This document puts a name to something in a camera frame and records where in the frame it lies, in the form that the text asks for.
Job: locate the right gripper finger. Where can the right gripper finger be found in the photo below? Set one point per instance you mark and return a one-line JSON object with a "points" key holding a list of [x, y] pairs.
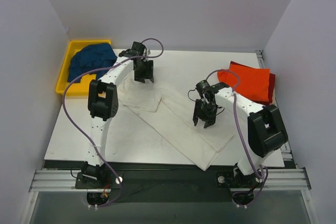
{"points": [[209, 123], [197, 111]]}

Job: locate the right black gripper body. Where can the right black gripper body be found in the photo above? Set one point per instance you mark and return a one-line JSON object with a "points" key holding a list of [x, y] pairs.
{"points": [[203, 109]]}

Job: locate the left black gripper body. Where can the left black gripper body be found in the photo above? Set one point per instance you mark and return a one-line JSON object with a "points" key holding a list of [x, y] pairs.
{"points": [[144, 69]]}

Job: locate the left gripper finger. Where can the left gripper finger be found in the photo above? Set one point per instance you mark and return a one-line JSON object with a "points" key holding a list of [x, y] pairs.
{"points": [[150, 67], [139, 79]]}

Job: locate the white t-shirt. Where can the white t-shirt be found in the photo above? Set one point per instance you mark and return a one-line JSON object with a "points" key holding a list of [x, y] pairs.
{"points": [[170, 114]]}

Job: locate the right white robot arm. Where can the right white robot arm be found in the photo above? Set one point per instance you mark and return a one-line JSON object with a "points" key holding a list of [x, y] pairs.
{"points": [[260, 128]]}

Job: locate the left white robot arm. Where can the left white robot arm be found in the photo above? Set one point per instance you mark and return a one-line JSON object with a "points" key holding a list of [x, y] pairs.
{"points": [[103, 104]]}

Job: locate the folded orange t-shirt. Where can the folded orange t-shirt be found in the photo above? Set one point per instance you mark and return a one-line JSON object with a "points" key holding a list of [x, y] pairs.
{"points": [[254, 82]]}

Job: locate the blue t-shirt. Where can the blue t-shirt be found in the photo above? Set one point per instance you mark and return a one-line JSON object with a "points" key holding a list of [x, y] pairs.
{"points": [[91, 57]]}

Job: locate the yellow plastic bin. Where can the yellow plastic bin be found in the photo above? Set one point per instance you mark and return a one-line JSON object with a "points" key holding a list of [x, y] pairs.
{"points": [[80, 89]]}

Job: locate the folded dark red t-shirt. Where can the folded dark red t-shirt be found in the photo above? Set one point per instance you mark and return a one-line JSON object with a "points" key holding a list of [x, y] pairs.
{"points": [[271, 88]]}

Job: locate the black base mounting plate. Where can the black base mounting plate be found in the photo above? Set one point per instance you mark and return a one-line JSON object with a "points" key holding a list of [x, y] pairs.
{"points": [[277, 179]]}

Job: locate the aluminium frame rail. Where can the aluminium frame rail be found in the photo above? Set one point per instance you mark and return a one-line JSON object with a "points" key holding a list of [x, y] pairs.
{"points": [[65, 180]]}

